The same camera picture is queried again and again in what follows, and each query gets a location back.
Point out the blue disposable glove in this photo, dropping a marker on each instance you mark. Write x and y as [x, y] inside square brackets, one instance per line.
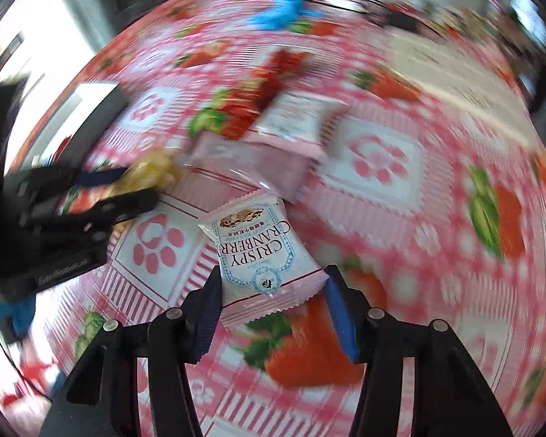
[268, 19]

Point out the blue plastic bag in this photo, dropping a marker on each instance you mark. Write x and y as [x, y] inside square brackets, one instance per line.
[298, 7]

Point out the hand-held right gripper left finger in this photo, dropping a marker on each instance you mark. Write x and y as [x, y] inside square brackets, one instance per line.
[208, 318]

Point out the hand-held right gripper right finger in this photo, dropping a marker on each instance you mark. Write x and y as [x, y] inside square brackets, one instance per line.
[341, 318]

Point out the person's left hand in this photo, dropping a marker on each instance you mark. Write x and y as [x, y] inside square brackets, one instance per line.
[9, 314]

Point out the white folded cartoon mat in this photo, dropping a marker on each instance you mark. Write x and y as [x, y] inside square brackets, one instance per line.
[437, 54]

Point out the white pink snack packet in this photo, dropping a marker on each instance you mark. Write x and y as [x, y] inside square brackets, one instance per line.
[295, 116]
[259, 255]

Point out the golden yellow snack packet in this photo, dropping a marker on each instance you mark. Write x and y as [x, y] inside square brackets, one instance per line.
[154, 170]

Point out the plain pink snack packet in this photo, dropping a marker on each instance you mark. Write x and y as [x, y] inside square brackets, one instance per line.
[255, 164]

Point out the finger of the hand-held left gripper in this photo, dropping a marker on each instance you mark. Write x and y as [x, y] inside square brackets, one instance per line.
[95, 176]
[109, 211]

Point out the red snack packet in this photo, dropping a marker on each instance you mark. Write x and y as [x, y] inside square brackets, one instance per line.
[252, 104]

